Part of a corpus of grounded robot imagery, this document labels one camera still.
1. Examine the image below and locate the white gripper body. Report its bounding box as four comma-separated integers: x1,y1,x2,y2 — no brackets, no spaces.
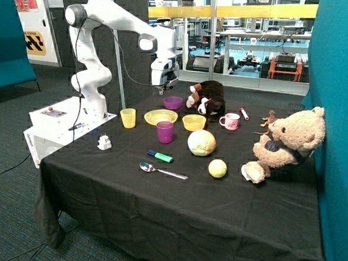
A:
151,58,179,88

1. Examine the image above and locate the brown plush dog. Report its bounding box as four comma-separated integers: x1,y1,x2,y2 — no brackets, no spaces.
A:
186,80,225,122

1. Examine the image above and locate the brown toy lizard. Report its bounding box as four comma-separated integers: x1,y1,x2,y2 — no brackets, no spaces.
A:
253,110,278,135

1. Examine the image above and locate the pink mug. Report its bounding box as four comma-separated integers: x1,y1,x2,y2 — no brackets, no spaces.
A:
219,113,241,131

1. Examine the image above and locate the teal partition wall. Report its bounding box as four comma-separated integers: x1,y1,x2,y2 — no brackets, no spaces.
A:
303,0,348,261

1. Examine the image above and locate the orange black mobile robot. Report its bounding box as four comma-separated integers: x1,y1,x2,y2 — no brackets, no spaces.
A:
260,53,309,83

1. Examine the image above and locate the white power adapter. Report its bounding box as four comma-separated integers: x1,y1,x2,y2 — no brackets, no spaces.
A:
97,134,112,151

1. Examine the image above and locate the black tablecloth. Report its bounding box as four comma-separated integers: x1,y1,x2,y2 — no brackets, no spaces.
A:
34,95,325,261

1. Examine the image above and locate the purple plastic cup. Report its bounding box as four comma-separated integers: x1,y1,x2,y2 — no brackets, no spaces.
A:
156,121,174,144

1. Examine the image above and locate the beige teddy bear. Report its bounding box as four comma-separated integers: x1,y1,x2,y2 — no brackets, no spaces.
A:
241,107,326,184

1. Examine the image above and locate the green highlighter pen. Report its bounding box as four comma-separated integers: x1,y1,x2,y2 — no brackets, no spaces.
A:
147,150,174,164

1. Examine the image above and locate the teal sofa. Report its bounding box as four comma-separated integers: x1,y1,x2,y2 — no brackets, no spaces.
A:
0,0,37,89

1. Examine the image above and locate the purple plastic bowl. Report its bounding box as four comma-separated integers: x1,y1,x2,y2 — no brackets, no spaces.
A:
163,96,183,110

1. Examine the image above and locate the yellow black sign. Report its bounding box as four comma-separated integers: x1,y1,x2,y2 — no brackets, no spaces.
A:
24,31,47,56

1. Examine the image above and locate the yellow plastic plate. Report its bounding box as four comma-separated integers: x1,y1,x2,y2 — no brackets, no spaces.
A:
143,109,178,126

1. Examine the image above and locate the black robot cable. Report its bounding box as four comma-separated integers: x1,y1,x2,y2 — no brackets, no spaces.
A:
68,15,166,148

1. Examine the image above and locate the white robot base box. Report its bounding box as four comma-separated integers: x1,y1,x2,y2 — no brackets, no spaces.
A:
24,96,116,168

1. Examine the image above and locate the yellow plastic bowl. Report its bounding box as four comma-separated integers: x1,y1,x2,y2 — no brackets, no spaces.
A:
182,114,206,132

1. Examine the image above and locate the red white marker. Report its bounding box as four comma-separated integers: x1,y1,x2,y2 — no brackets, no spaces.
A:
239,107,249,121

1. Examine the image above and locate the yellow tennis ball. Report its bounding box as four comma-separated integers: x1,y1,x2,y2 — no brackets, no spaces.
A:
208,159,227,178

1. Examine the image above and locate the yellow plastic cup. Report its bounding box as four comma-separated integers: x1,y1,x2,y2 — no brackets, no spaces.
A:
120,108,136,129

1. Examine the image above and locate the metal spoon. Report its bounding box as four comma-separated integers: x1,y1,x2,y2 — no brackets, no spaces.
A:
139,162,188,180

